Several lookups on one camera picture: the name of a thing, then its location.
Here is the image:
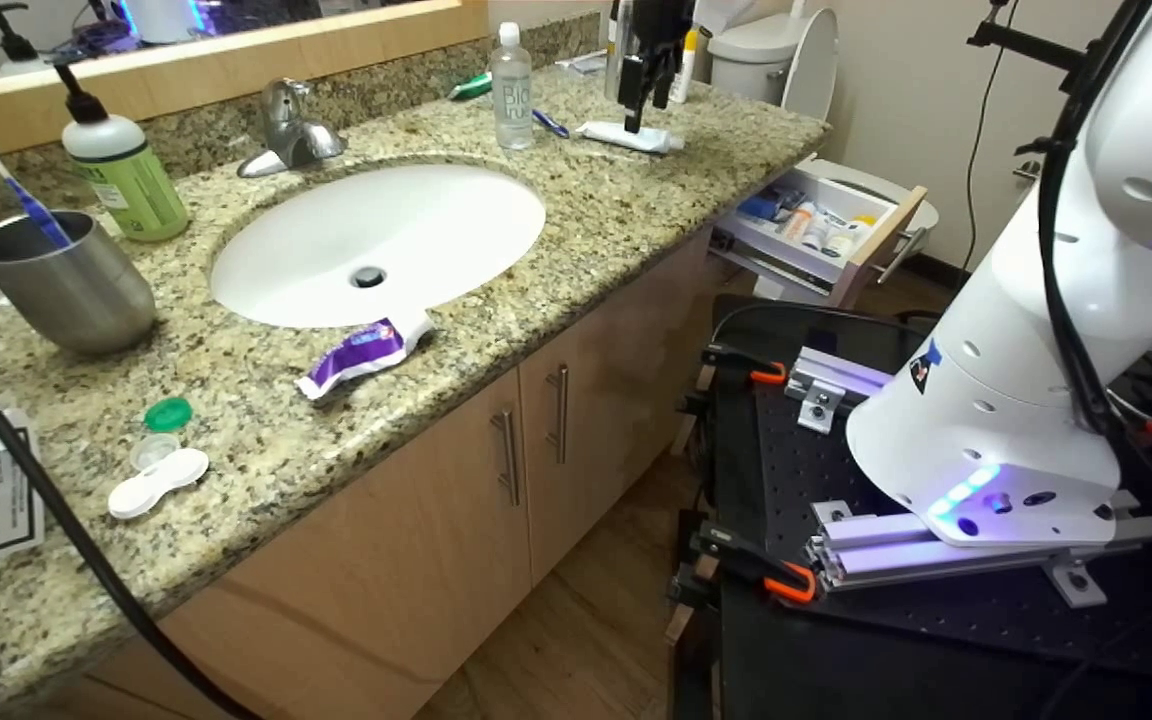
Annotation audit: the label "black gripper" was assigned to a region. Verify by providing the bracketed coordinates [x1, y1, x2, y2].
[617, 0, 699, 135]

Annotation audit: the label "green tube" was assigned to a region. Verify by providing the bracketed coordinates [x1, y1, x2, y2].
[443, 62, 501, 109]

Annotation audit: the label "white oval sink basin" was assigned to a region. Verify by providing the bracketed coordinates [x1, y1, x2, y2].
[206, 155, 554, 334]

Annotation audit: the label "purple toothpaste tube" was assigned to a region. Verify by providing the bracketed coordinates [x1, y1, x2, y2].
[292, 308, 440, 408]

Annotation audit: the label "yellow capped white bottle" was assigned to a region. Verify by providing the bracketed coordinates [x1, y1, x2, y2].
[678, 22, 710, 109]

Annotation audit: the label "silver slim bottle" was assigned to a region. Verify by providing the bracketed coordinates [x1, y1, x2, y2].
[599, 0, 638, 102]

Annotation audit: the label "blue pen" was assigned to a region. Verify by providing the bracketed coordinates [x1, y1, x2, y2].
[529, 102, 576, 143]

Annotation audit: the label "white toilet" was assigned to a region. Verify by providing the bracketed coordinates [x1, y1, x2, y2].
[704, 2, 846, 125]

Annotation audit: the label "clear plastic bottle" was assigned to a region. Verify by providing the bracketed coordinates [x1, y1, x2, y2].
[489, 15, 541, 159]

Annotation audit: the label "open white drawer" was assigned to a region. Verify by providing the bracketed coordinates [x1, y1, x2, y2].
[710, 153, 937, 308]

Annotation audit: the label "orange black clamp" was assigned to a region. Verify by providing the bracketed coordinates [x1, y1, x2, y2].
[692, 522, 825, 612]
[699, 341, 795, 396]

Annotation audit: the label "wooden cabinet door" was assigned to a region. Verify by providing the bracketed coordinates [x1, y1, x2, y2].
[518, 223, 725, 593]
[148, 363, 535, 720]

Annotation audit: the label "chrome faucet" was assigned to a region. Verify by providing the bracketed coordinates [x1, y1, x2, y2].
[237, 75, 351, 184]

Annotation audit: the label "wooden framed mirror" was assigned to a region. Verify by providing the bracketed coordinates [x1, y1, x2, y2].
[0, 0, 496, 170]

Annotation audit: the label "green soap pump bottle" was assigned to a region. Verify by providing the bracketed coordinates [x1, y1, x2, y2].
[48, 58, 197, 248]

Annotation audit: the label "green round cap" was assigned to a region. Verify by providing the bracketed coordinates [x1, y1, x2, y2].
[141, 392, 197, 439]

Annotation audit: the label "black robot cart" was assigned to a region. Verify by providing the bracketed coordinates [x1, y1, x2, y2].
[673, 296, 1152, 720]

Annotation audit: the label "stainless steel cup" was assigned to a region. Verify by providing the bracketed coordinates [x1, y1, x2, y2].
[0, 209, 164, 358]

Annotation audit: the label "white contact lens case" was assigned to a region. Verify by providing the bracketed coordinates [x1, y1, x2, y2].
[103, 443, 215, 522]

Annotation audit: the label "white and blue toothbrush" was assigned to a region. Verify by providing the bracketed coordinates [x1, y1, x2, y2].
[0, 109, 82, 254]

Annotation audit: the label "metal cabinet handle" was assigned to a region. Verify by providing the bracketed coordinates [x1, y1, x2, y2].
[543, 358, 580, 468]
[489, 400, 529, 512]

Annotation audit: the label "aluminium mounting rail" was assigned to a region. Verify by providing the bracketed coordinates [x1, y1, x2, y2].
[783, 344, 895, 439]
[805, 487, 1152, 612]

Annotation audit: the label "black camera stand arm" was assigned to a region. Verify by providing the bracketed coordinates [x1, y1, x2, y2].
[965, 0, 1099, 162]

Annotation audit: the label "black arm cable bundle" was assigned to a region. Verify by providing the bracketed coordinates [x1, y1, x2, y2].
[1032, 0, 1152, 543]

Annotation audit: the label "thick black cable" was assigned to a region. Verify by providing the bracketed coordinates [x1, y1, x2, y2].
[0, 317, 265, 720]

